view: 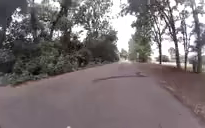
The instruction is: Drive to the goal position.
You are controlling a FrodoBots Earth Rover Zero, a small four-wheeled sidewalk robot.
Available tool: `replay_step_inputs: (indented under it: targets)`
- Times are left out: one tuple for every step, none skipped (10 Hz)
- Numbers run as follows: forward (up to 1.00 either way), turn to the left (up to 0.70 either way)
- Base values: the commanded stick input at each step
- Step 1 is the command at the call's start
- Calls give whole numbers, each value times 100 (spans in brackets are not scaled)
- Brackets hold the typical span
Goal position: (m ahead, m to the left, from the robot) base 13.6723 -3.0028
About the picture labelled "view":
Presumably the grey asphalt road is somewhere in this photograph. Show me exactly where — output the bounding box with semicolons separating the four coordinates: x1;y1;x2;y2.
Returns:
0;60;205;128

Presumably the wood of trees and bushes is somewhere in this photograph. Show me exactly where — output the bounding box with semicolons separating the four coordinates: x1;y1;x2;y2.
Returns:
0;0;121;88

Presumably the pale open field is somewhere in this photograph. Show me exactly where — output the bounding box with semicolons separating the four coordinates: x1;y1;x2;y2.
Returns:
151;60;205;73

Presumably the row of roadside trees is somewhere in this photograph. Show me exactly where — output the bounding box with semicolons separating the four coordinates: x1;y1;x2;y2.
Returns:
121;0;205;80

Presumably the reddish dirt verge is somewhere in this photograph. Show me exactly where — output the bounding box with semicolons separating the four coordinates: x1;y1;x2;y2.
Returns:
133;61;205;127

